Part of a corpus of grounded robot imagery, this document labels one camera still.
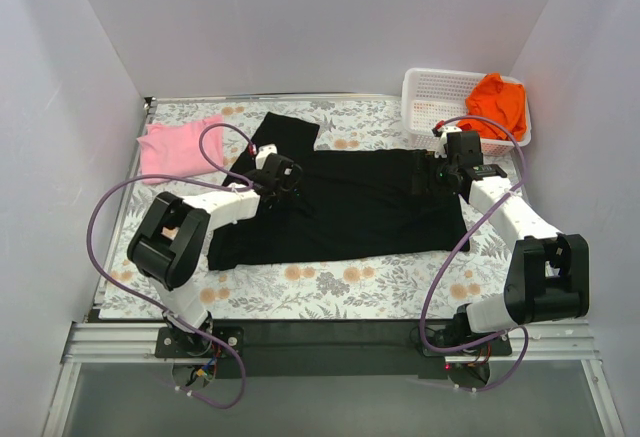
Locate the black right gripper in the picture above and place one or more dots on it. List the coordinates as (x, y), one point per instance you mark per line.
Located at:
(420, 177)

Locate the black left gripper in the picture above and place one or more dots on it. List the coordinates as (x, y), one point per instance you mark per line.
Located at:
(279, 196)

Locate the black t shirt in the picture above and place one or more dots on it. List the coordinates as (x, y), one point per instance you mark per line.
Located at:
(348, 205)

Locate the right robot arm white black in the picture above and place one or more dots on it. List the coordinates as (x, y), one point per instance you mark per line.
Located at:
(548, 278)

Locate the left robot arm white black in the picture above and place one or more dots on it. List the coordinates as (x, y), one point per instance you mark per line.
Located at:
(167, 246)

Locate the orange t shirt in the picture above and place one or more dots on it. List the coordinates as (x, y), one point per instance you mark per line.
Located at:
(500, 101)

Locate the white plastic laundry basket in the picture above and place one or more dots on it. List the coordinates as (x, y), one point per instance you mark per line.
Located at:
(430, 96)

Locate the pink folded t shirt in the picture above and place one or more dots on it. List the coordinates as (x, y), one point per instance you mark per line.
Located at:
(174, 150)

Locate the floral patterned table mat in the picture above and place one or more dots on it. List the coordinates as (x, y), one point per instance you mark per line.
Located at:
(387, 287)

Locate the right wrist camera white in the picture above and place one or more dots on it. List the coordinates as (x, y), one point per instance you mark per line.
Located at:
(442, 132)

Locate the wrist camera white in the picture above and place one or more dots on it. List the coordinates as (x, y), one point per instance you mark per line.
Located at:
(260, 154)
(442, 132)

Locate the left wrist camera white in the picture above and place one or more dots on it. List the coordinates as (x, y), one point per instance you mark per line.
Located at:
(260, 154)

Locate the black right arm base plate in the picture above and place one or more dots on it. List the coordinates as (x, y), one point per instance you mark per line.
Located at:
(437, 337)

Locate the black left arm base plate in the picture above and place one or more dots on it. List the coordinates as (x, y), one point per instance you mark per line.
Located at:
(174, 343)

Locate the aluminium frame rail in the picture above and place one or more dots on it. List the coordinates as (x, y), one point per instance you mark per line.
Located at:
(323, 378)

